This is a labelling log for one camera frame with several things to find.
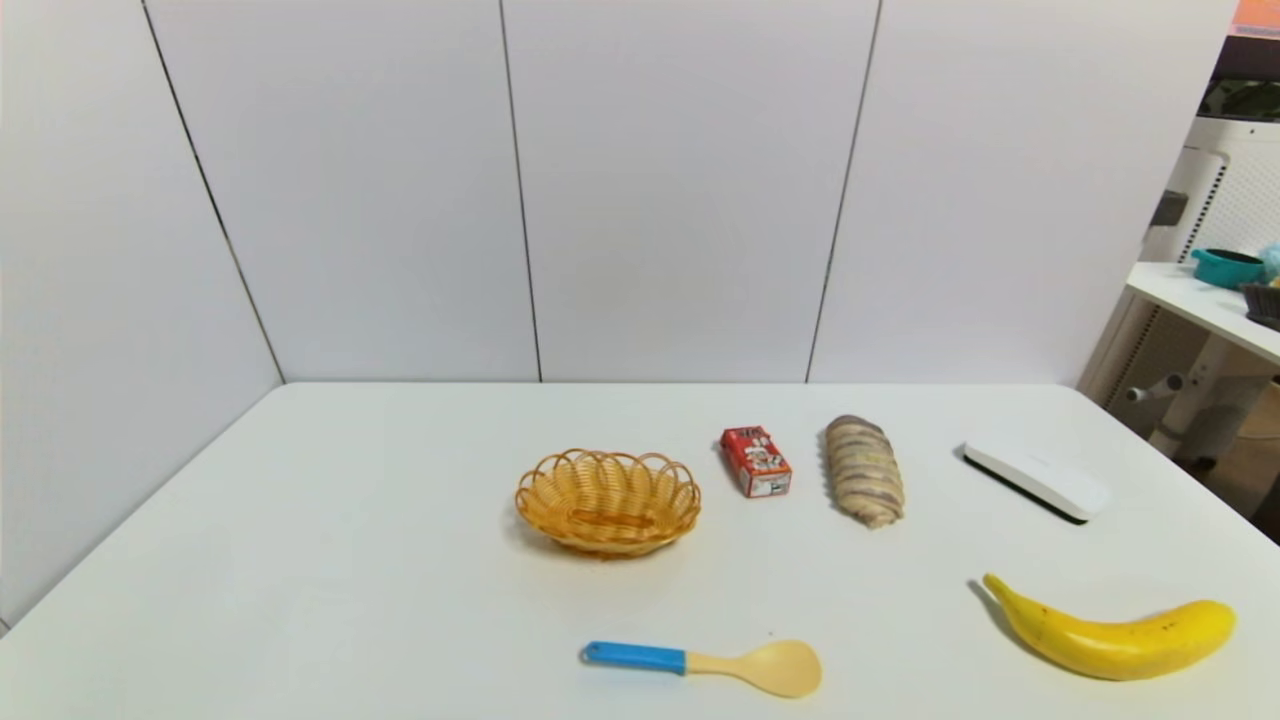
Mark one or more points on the light blue fuzzy object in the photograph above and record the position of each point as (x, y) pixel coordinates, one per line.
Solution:
(1272, 262)

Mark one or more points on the white side table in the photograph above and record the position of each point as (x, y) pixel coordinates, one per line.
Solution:
(1190, 295)

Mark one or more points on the teal pot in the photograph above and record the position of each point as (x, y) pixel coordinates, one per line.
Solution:
(1225, 270)

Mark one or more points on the dark woven basket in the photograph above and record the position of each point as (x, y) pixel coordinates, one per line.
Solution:
(1265, 305)

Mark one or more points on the white board eraser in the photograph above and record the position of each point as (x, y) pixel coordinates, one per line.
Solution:
(1040, 478)

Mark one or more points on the white perforated appliance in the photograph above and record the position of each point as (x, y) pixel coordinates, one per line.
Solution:
(1240, 190)

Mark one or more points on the yellow banana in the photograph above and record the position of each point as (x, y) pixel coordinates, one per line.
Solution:
(1120, 640)

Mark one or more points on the orange box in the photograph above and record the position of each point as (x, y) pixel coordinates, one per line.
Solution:
(1258, 16)

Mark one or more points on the striped bread loaf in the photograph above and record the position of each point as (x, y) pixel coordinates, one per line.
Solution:
(864, 470)

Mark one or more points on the yellow woven plastic basket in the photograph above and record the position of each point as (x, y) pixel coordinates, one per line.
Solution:
(610, 522)

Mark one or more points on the small red drink carton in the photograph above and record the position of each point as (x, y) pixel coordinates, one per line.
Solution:
(757, 462)

